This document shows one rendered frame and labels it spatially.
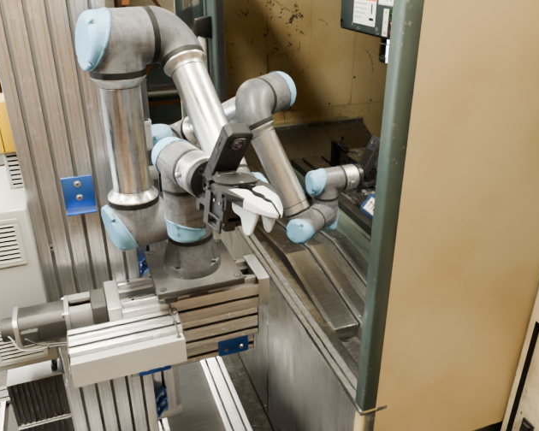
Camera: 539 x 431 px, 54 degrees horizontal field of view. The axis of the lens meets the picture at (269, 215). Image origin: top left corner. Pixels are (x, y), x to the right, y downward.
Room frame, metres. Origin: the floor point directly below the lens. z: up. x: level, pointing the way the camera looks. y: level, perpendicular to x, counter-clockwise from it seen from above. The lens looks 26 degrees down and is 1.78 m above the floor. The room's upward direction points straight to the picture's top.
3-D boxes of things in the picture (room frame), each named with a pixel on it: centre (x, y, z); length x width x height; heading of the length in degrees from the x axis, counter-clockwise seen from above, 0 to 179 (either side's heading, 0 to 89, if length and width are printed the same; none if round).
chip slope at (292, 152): (2.76, -0.28, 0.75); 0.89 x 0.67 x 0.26; 110
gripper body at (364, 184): (1.54, -0.32, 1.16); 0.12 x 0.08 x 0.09; 110
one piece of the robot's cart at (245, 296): (1.22, 0.21, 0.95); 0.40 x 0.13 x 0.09; 111
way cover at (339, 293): (1.81, -0.20, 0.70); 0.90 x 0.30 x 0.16; 20
